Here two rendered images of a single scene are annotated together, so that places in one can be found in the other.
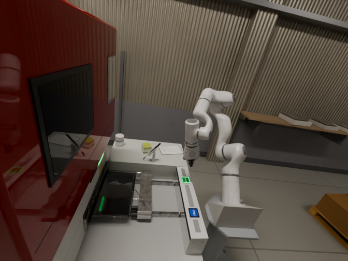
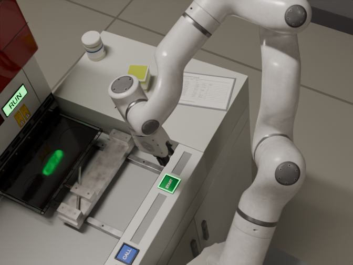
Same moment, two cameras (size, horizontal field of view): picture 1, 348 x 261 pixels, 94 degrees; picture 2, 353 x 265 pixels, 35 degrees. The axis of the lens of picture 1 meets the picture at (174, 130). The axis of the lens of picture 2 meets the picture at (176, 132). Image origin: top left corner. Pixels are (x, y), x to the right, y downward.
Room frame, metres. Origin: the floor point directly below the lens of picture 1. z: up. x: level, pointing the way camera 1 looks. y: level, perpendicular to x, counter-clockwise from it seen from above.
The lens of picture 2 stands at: (0.38, -0.89, 2.47)
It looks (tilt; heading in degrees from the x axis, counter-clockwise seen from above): 54 degrees down; 51
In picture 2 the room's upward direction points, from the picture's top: 13 degrees counter-clockwise
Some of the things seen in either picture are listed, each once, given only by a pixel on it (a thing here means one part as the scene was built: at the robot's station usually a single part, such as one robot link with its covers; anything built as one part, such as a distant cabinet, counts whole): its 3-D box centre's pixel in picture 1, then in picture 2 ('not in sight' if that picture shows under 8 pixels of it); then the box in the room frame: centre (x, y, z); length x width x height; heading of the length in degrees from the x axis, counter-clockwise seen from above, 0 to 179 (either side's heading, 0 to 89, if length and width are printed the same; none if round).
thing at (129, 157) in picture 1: (148, 157); (152, 97); (1.17, 0.17, 0.89); 0.62 x 0.35 x 0.14; 102
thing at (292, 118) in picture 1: (294, 119); not in sight; (2.65, -1.91, 1.15); 0.39 x 0.37 x 0.10; 98
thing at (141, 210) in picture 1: (144, 210); (70, 212); (0.65, 0.07, 0.89); 0.08 x 0.03 x 0.03; 102
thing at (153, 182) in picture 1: (142, 182); (113, 151); (0.93, 0.16, 0.84); 0.50 x 0.02 x 0.03; 102
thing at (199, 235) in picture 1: (186, 201); (153, 226); (0.78, -0.18, 0.89); 0.55 x 0.09 x 0.14; 12
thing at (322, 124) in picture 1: (323, 124); not in sight; (2.72, -2.46, 1.15); 0.34 x 0.33 x 0.09; 98
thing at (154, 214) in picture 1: (139, 214); (71, 212); (0.67, 0.10, 0.84); 0.50 x 0.02 x 0.03; 102
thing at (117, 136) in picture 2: (146, 173); (121, 137); (0.97, 0.14, 0.89); 0.08 x 0.03 x 0.03; 102
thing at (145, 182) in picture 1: (145, 192); (97, 179); (0.81, 0.11, 0.87); 0.36 x 0.08 x 0.03; 12
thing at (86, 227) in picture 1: (98, 191); (23, 152); (0.71, 0.39, 0.89); 0.44 x 0.02 x 0.10; 12
